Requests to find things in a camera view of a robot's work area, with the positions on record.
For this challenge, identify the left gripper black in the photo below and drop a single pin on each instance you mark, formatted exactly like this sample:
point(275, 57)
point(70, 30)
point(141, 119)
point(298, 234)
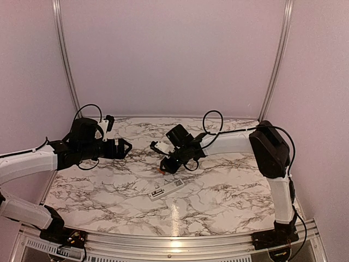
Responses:
point(120, 153)

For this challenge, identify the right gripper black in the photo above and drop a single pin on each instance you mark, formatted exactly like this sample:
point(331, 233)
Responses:
point(170, 168)

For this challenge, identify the white remote control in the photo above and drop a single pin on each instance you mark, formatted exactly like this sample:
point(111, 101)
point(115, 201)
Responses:
point(166, 189)

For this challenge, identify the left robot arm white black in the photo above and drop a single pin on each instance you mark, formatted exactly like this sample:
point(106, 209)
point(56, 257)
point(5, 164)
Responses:
point(87, 140)

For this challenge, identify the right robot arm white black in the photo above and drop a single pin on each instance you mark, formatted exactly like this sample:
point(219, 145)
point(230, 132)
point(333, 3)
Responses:
point(271, 152)

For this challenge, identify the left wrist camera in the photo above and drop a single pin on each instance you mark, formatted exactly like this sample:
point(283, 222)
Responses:
point(105, 126)

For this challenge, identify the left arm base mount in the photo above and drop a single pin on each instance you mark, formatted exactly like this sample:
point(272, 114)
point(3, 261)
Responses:
point(65, 237)

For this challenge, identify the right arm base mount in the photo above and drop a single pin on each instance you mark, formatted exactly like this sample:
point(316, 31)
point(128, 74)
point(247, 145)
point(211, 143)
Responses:
point(282, 234)

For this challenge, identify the front aluminium rail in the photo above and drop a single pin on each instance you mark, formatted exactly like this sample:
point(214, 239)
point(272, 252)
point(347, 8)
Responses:
point(117, 247)

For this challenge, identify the left aluminium frame post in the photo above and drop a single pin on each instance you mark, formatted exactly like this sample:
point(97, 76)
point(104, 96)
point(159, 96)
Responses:
point(57, 13)

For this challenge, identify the aluminium frame post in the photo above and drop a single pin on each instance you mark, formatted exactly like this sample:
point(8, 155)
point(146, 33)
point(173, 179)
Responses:
point(280, 52)
point(57, 13)

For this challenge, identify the right aluminium frame post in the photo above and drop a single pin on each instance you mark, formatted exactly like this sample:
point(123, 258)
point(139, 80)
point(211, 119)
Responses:
point(280, 52)

